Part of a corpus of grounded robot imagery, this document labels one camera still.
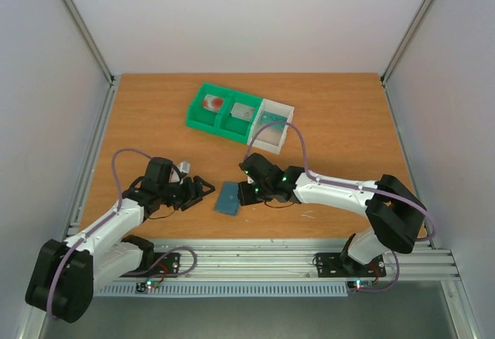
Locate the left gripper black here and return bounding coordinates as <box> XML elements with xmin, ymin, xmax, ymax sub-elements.
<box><xmin>160</xmin><ymin>176</ymin><xmax>216</xmax><ymax>211</ymax></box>

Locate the teal leather card holder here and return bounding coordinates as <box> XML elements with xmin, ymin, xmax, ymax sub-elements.
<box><xmin>214</xmin><ymin>182</ymin><xmax>240</xmax><ymax>216</ymax></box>

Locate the white translucent bin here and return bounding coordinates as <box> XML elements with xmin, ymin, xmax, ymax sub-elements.
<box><xmin>247</xmin><ymin>99</ymin><xmax>295</xmax><ymax>154</ymax></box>

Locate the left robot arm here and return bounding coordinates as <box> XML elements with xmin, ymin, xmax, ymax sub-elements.
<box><xmin>25</xmin><ymin>157</ymin><xmax>215</xmax><ymax>323</ymax></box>

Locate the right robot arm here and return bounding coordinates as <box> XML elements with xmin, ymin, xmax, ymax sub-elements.
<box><xmin>238</xmin><ymin>153</ymin><xmax>425</xmax><ymax>276</ymax></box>

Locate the teal VIP card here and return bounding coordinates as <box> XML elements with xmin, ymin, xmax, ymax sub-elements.
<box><xmin>259</xmin><ymin>111</ymin><xmax>287</xmax><ymax>132</ymax></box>

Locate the grey card in bin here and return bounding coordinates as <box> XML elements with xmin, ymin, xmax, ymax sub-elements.
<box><xmin>230</xmin><ymin>102</ymin><xmax>254</xmax><ymax>122</ymax></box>

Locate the card with red circles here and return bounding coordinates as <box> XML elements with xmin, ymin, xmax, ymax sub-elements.
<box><xmin>201</xmin><ymin>94</ymin><xmax>224</xmax><ymax>113</ymax></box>

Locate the green bin middle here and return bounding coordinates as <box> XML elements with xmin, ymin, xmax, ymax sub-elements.
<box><xmin>215</xmin><ymin>91</ymin><xmax>262</xmax><ymax>144</ymax></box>

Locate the green bin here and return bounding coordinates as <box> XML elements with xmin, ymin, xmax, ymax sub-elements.
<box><xmin>215</xmin><ymin>91</ymin><xmax>262</xmax><ymax>144</ymax></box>
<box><xmin>186</xmin><ymin>83</ymin><xmax>233</xmax><ymax>135</ymax></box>

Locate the green bin left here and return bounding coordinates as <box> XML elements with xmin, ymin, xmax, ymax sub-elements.
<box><xmin>186</xmin><ymin>83</ymin><xmax>233</xmax><ymax>135</ymax></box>

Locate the left status board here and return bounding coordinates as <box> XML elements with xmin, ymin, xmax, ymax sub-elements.
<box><xmin>135</xmin><ymin>280</ymin><xmax>160</xmax><ymax>294</ymax></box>

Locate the status board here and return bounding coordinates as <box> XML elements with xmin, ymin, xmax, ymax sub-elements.
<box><xmin>135</xmin><ymin>280</ymin><xmax>160</xmax><ymax>294</ymax></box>
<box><xmin>347</xmin><ymin>279</ymin><xmax>374</xmax><ymax>291</ymax></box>

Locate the right status board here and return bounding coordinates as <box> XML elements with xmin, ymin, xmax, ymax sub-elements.
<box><xmin>347</xmin><ymin>279</ymin><xmax>374</xmax><ymax>291</ymax></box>

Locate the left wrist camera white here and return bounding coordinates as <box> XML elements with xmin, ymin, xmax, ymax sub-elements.
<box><xmin>169</xmin><ymin>161</ymin><xmax>190</xmax><ymax>183</ymax></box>

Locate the aluminium rail front frame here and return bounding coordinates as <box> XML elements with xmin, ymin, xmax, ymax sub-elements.
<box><xmin>153</xmin><ymin>238</ymin><xmax>460</xmax><ymax>282</ymax></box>

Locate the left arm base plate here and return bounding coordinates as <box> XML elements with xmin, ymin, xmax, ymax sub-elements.
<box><xmin>144</xmin><ymin>252</ymin><xmax>180</xmax><ymax>277</ymax></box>

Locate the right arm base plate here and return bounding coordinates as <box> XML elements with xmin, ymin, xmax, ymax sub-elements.
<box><xmin>312</xmin><ymin>252</ymin><xmax>387</xmax><ymax>278</ymax></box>

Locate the left aluminium frame post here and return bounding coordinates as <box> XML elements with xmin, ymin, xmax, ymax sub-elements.
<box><xmin>43</xmin><ymin>0</ymin><xmax>117</xmax><ymax>84</ymax></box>

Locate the aluminium frame post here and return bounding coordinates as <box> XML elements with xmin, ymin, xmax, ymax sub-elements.
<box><xmin>43</xmin><ymin>0</ymin><xmax>117</xmax><ymax>84</ymax></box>
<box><xmin>379</xmin><ymin>0</ymin><xmax>454</xmax><ymax>84</ymax></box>

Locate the grey slotted cable duct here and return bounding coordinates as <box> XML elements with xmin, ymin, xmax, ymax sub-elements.
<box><xmin>96</xmin><ymin>281</ymin><xmax>348</xmax><ymax>299</ymax></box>

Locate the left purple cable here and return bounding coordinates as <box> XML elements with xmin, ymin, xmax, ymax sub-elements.
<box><xmin>45</xmin><ymin>148</ymin><xmax>155</xmax><ymax>321</ymax></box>

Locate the right aluminium frame post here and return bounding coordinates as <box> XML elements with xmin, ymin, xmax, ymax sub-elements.
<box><xmin>379</xmin><ymin>0</ymin><xmax>454</xmax><ymax>84</ymax></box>

